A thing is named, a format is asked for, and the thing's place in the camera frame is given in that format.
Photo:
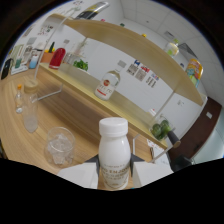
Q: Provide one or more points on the green potted plant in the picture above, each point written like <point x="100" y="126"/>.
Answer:
<point x="81" y="65"/>

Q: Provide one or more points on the large white milk bottle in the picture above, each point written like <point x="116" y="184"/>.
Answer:
<point x="114" y="150"/>

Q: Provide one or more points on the multicolour wall poster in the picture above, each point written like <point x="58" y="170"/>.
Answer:
<point x="152" y="80"/>

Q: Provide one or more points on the glass jar with wooden lid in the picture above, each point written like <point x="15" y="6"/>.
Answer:
<point x="30" y="110"/>

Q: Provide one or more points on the clear bottle with red label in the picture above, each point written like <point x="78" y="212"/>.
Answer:
<point x="107" y="85"/>

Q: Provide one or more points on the black sofa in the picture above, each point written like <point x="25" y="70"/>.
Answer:
<point x="181" y="163"/>

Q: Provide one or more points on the blue yellow wall poster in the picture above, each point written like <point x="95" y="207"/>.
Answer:
<point x="132" y="68"/>

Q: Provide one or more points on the clear bottle with orange cap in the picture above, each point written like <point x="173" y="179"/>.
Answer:
<point x="19" y="100"/>

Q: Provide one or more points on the black bag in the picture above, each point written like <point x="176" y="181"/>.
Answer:
<point x="6" y="68"/>

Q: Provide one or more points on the red liquid bottle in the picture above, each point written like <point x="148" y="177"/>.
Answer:
<point x="57" y="58"/>

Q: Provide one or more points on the clear glass with ice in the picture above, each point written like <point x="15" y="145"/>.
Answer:
<point x="60" y="146"/>

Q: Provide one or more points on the large black yellow can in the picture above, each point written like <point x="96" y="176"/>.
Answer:
<point x="93" y="9"/>

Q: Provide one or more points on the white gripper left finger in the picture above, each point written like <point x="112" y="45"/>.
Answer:
<point x="80" y="173"/>

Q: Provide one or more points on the small light blue bottle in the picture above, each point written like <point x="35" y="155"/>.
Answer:
<point x="33" y="62"/>

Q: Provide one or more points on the large yellow cartoon can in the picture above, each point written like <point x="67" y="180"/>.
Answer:
<point x="194" y="71"/>

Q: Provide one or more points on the clear bottle with green cap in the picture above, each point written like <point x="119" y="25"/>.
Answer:
<point x="172" y="49"/>

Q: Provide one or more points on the white notebook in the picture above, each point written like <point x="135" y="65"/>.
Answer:
<point x="158" y="153"/>

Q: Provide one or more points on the black cylinder tool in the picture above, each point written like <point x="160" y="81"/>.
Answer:
<point x="174" y="139"/>

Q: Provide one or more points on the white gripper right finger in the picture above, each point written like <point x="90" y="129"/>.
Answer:
<point x="150" y="172"/>

